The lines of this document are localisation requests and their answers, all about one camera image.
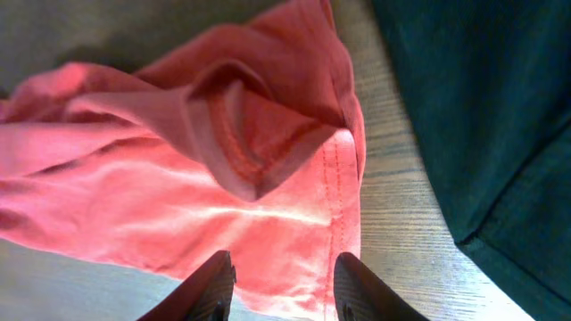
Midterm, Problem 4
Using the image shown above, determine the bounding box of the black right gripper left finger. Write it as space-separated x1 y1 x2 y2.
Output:
137 251 236 321

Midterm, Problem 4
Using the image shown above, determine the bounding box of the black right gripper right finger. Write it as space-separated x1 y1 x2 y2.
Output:
334 252 427 321

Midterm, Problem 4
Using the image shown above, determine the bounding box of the orange t-shirt with white print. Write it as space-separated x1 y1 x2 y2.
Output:
1 0 366 320

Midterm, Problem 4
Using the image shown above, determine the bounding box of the black t-shirt with white letters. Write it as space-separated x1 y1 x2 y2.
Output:
374 0 570 320

